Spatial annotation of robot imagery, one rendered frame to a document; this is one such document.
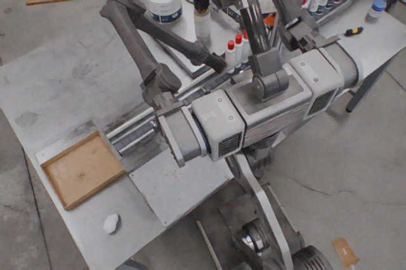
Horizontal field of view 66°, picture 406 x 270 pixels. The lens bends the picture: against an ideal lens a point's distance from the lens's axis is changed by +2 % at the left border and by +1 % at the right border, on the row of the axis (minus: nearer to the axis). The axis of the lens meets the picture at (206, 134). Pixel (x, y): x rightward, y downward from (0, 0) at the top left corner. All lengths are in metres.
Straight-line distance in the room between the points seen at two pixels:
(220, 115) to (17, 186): 2.14
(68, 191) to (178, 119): 0.88
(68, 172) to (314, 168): 1.69
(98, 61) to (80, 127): 0.43
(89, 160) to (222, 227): 0.90
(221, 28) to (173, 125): 1.17
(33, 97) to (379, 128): 2.42
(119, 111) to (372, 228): 1.81
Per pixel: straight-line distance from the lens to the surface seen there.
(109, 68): 1.86
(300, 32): 1.07
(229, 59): 1.59
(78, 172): 1.59
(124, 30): 1.07
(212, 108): 0.79
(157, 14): 1.92
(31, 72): 2.03
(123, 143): 1.52
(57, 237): 2.47
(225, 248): 1.97
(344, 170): 2.53
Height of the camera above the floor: 2.20
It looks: 63 degrees down
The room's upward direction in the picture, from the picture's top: 3 degrees counter-clockwise
